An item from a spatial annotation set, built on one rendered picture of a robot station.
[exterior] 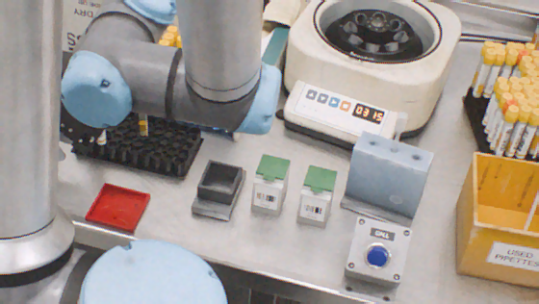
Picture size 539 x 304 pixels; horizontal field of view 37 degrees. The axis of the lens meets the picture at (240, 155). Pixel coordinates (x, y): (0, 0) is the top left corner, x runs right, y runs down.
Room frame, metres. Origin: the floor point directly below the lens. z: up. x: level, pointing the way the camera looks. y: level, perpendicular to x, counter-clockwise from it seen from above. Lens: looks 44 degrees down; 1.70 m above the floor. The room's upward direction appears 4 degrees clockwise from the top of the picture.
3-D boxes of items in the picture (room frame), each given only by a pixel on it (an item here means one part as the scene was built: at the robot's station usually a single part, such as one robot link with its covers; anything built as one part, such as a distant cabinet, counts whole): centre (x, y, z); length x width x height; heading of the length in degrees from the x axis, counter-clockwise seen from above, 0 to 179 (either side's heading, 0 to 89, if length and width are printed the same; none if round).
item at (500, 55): (1.01, -0.38, 0.93); 0.02 x 0.02 x 0.11
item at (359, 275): (0.68, -0.18, 0.92); 0.13 x 0.07 x 0.08; 167
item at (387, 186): (0.79, -0.20, 0.92); 0.10 x 0.07 x 0.10; 69
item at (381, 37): (1.05, -0.19, 0.97); 0.15 x 0.15 x 0.07
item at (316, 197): (0.76, -0.11, 0.91); 0.05 x 0.04 x 0.07; 167
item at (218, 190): (0.78, 0.03, 0.89); 0.09 x 0.05 x 0.04; 167
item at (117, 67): (0.67, 0.13, 1.16); 0.11 x 0.11 x 0.08; 82
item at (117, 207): (0.74, 0.16, 0.88); 0.07 x 0.07 x 0.01; 77
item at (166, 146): (0.87, 0.15, 0.93); 0.17 x 0.09 x 0.11; 77
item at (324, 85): (1.04, -0.19, 0.94); 0.30 x 0.24 x 0.12; 158
